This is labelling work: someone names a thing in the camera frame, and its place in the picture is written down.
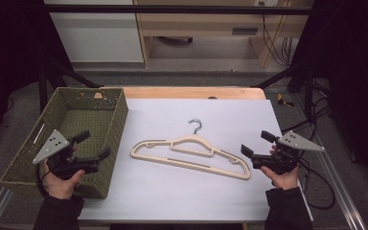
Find black frame strut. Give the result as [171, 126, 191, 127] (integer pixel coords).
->
[251, 62, 316, 120]
[37, 61, 104, 113]

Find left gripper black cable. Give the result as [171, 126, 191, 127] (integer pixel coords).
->
[34, 163, 51, 198]

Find person's right hand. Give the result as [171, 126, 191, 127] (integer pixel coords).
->
[260, 165, 301, 192]

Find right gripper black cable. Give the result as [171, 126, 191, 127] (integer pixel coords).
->
[297, 157, 337, 211]

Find green woven basket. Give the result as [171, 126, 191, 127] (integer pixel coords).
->
[0, 86, 129, 199]

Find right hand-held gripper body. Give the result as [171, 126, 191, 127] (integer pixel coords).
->
[251, 129, 326, 176]

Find white power outlet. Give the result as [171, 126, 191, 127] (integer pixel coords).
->
[253, 0, 281, 8]

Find beige clothes hanger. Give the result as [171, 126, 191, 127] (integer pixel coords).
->
[129, 119, 252, 180]

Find white cabinet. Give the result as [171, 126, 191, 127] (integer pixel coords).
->
[43, 0, 145, 64]

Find black horizontal frame bar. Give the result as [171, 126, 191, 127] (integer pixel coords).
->
[42, 3, 314, 15]

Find black hanging cables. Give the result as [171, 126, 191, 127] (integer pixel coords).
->
[261, 2, 294, 67]

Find yellow and black floor object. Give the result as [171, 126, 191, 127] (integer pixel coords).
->
[276, 93, 295, 108]

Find light wooden desk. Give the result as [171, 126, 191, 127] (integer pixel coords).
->
[133, 0, 315, 69]

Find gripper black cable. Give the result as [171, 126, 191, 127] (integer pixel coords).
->
[34, 163, 51, 198]
[297, 157, 337, 211]

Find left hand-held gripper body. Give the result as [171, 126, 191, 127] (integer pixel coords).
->
[33, 128, 93, 180]

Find yellow cable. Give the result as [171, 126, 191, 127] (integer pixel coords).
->
[264, 0, 292, 68]

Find black curtain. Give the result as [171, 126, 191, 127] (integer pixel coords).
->
[287, 0, 368, 188]
[0, 0, 75, 154]

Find person's left hand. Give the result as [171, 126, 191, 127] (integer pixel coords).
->
[41, 159, 86, 201]

